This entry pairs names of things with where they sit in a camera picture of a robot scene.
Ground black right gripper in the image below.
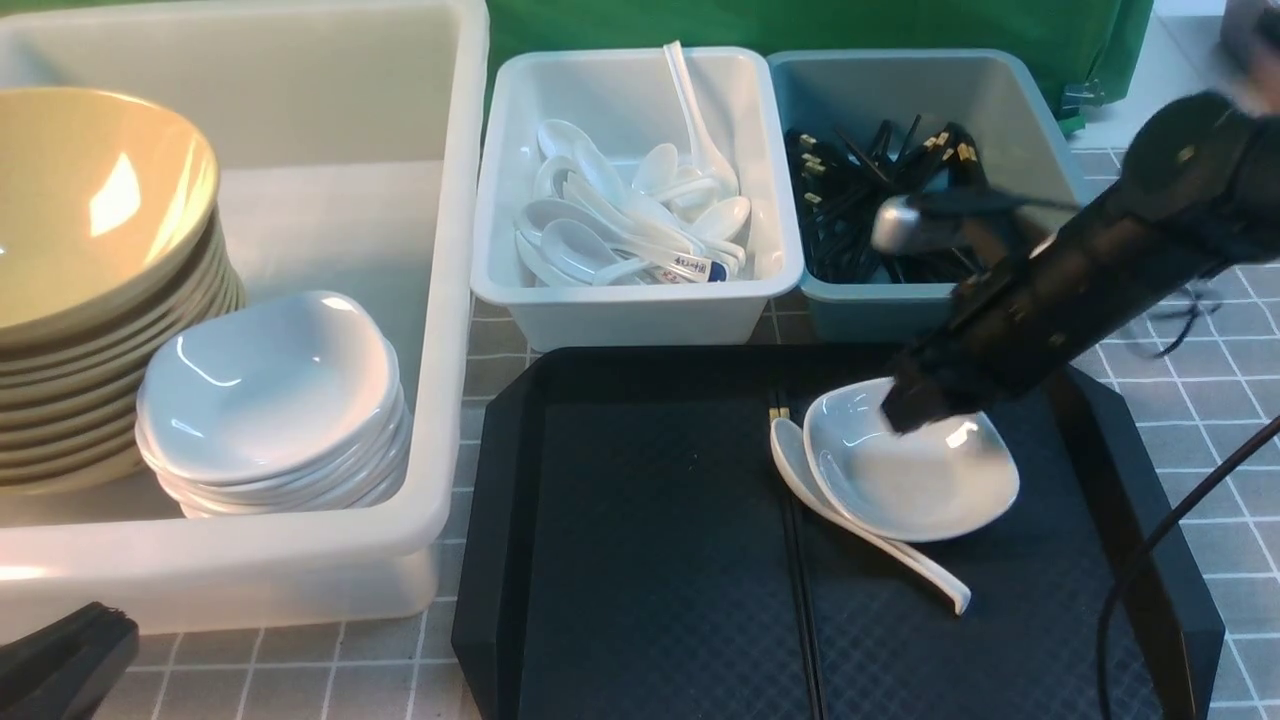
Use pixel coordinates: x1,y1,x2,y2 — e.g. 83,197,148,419
881,242,1111,434

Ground stack of white dishes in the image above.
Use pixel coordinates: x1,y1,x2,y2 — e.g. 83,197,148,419
134,291,413,519

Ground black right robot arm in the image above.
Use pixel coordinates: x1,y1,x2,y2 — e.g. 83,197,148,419
873,8,1277,434

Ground green fabric backdrop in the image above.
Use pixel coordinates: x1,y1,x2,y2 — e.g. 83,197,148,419
486,1,1153,131

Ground white ceramic soup spoon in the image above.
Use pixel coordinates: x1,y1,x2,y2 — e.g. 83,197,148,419
771,416,972,616

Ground white square dish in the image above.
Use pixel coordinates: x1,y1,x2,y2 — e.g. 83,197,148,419
803,378,1021,543

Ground large white plastic tub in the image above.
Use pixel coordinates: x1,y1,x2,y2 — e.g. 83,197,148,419
3,1,489,641

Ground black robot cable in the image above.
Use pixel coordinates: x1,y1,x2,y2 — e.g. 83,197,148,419
1096,415,1280,720

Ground upright white spoon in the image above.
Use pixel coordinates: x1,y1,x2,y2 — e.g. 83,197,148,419
662,41,740,196

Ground stack of yellow bowls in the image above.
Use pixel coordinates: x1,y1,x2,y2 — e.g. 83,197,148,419
1,215,248,496

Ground black chopstick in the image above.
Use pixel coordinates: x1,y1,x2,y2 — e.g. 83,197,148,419
773,450,827,719
771,392,826,719

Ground pile of white spoons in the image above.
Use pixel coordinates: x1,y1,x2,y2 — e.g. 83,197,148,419
515,119,753,287

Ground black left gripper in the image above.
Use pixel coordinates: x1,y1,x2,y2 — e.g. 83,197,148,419
1,602,140,719

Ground yellow noodle bowl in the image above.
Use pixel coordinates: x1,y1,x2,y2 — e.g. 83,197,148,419
1,87,220,352

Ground blue-grey plastic chopstick bin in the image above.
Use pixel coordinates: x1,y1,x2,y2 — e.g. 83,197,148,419
768,49,1085,342

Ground black plastic serving tray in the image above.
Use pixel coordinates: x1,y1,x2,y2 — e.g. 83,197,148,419
452,345,1170,719

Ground pile of black chopsticks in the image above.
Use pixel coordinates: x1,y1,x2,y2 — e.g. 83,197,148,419
783,117,988,284

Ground white plastic spoon bin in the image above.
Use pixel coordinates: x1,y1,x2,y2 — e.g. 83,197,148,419
471,47,804,352

